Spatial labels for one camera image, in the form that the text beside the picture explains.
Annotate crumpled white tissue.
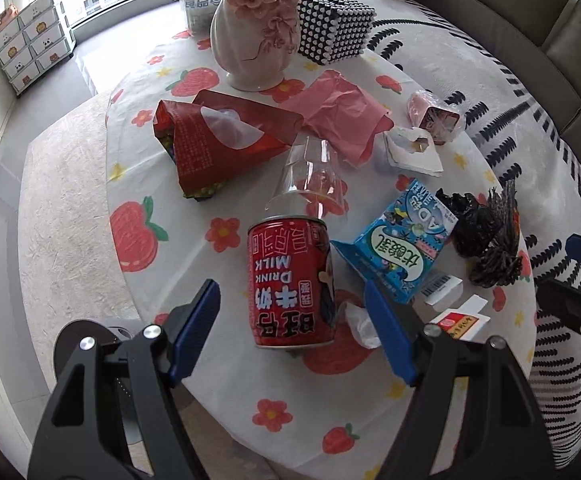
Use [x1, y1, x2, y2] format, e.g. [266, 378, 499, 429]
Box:
[344, 301, 382, 350]

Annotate white vase pink flowers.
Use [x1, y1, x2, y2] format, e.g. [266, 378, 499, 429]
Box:
[210, 0, 299, 92]

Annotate white black patterned rug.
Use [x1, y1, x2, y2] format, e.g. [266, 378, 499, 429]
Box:
[289, 0, 581, 456]

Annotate black plastic bag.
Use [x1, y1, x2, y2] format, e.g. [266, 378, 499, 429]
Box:
[436, 181, 523, 288]

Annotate grey round trash bin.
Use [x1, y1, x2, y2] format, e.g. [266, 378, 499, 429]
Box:
[53, 318, 144, 445]

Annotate red white small card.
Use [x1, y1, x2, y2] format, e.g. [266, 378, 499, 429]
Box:
[431, 295, 490, 341]

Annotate clear plastic cup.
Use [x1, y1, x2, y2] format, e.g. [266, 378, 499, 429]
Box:
[266, 132, 347, 220]

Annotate white drawer cabinet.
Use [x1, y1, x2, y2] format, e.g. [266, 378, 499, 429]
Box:
[0, 0, 76, 96]

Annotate red milk drink can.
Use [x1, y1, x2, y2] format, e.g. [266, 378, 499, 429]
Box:
[247, 216, 338, 350]

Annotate black white studded tissue box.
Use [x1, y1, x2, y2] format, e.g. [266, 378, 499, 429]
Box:
[298, 0, 376, 65]

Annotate red snack bag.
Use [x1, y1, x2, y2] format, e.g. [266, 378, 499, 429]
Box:
[153, 90, 304, 200]

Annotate white barcode paper box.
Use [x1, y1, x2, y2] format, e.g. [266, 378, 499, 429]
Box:
[417, 269, 463, 312]

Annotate blue AD milk carton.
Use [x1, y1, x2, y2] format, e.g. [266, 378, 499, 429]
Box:
[332, 179, 458, 304]

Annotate pink crumpled paper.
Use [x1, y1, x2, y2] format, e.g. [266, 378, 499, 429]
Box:
[282, 70, 395, 168]

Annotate torn white foil packet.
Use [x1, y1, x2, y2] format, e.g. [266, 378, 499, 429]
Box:
[384, 127, 443, 177]

